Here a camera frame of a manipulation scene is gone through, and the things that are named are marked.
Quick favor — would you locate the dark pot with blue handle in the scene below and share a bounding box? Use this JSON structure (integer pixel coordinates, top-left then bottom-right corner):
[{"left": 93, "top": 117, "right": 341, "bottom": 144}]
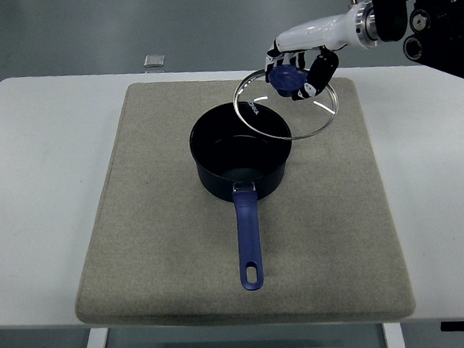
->
[{"left": 187, "top": 98, "right": 304, "bottom": 296}]

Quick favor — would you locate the white and black hand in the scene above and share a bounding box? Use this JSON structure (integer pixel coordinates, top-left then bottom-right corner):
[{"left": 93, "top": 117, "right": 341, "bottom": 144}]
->
[{"left": 260, "top": 4, "right": 371, "bottom": 104}]

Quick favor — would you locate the glass lid with blue knob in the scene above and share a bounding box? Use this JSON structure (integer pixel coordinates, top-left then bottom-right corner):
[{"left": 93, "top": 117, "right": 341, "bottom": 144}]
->
[{"left": 230, "top": 60, "right": 342, "bottom": 145}]

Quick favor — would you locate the beige fabric mat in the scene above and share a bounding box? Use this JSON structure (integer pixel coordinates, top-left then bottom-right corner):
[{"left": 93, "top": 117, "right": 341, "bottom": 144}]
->
[{"left": 59, "top": 64, "right": 417, "bottom": 342}]

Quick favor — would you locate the small silver floor plate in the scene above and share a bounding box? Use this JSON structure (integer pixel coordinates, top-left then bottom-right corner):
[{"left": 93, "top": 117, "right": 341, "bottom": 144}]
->
[{"left": 142, "top": 53, "right": 166, "bottom": 70}]

